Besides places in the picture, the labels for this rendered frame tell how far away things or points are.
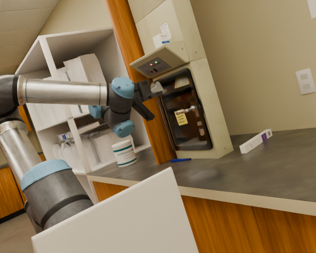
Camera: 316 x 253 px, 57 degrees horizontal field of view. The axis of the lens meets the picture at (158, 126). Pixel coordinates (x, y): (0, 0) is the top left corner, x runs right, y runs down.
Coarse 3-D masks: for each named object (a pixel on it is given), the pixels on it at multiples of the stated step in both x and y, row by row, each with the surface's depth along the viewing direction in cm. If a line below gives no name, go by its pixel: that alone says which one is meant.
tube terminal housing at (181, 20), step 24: (168, 0) 131; (144, 24) 149; (168, 24) 136; (192, 24) 135; (144, 48) 155; (192, 48) 133; (168, 72) 146; (192, 72) 133; (216, 96) 139; (216, 120) 138; (216, 144) 136
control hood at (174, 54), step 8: (160, 48) 128; (168, 48) 126; (176, 48) 128; (184, 48) 131; (144, 56) 138; (152, 56) 135; (160, 56) 133; (168, 56) 131; (176, 56) 129; (184, 56) 130; (136, 64) 147; (168, 64) 137; (176, 64) 135; (160, 72) 146
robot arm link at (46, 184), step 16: (48, 160) 67; (32, 176) 64; (48, 176) 64; (64, 176) 65; (32, 192) 63; (48, 192) 61; (64, 192) 62; (80, 192) 64; (32, 208) 63; (48, 208) 60
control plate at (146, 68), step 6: (156, 60) 137; (162, 60) 135; (144, 66) 146; (150, 66) 144; (156, 66) 142; (162, 66) 140; (168, 66) 138; (144, 72) 152; (150, 72) 149; (156, 72) 147
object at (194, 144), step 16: (160, 80) 151; (176, 80) 141; (192, 80) 133; (160, 96) 156; (176, 96) 145; (192, 96) 135; (192, 112) 139; (176, 128) 153; (192, 128) 142; (176, 144) 157; (192, 144) 146; (208, 144) 137
